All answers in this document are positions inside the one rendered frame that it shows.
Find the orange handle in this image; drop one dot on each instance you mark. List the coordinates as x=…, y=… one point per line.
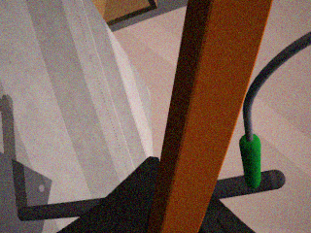
x=217, y=55

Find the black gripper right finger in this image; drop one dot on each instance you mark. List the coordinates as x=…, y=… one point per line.
x=220, y=219

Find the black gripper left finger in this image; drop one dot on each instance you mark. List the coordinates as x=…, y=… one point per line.
x=126, y=210

